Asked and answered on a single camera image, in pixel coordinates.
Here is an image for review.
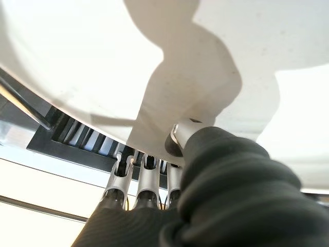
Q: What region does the black sink dish rack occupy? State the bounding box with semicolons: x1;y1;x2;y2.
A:
0;66;186;178

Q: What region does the small cream plate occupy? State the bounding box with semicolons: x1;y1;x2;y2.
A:
0;0;329;191

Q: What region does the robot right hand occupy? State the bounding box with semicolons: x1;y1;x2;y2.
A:
71;118;329;247

